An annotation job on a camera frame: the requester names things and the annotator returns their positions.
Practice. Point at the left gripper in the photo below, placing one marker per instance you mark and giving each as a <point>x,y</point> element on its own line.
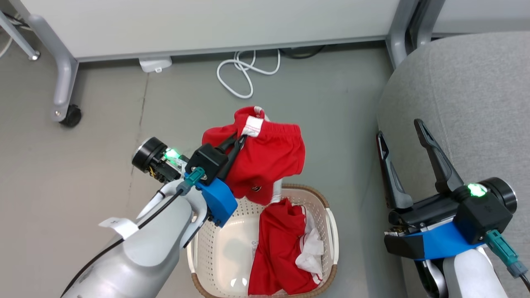
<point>151,156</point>

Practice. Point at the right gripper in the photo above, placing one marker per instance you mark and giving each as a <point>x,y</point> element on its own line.
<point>430,211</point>

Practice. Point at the red shorts with white waistband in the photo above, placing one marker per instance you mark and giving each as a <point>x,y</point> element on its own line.
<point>269,157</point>

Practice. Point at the red garment with white lining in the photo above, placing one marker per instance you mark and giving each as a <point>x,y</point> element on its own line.
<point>277,248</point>

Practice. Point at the grey fabric sofa seat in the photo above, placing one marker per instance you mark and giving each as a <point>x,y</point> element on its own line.
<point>476,103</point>

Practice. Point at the cream perforated laundry basket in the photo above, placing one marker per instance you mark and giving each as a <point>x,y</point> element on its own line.
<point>225,252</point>

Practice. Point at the white power adapter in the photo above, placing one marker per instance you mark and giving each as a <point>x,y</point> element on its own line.
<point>155,64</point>

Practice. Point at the white desk panel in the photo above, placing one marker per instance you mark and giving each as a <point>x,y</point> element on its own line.
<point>207,25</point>
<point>484,14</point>

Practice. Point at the white tape label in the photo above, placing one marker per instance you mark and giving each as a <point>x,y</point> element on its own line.
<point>120,227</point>

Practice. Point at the straight grey desk leg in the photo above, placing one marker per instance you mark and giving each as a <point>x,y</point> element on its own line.
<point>399,37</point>
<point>426,20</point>

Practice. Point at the black caster wheel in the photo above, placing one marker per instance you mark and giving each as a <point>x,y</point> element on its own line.
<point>72,116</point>

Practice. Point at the curved grey desk leg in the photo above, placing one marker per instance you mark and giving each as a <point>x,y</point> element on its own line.
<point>64,78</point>

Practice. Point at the thin grey desk leg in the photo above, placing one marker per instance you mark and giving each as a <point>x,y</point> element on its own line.
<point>18,37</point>

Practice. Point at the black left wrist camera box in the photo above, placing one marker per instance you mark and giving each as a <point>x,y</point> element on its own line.
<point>207,161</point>

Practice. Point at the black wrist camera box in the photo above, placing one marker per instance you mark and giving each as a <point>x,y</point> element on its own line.
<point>484,219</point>
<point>207,161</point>

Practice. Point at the blue left camera mount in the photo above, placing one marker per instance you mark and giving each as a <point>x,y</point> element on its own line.
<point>219,203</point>

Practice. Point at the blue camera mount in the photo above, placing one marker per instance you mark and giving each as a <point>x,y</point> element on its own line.
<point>443,244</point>
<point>219,203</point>

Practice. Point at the blue right camera mount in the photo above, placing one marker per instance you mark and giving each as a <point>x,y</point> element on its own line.
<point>443,244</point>

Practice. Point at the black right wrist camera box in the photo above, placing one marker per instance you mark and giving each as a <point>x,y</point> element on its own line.
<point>484,219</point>

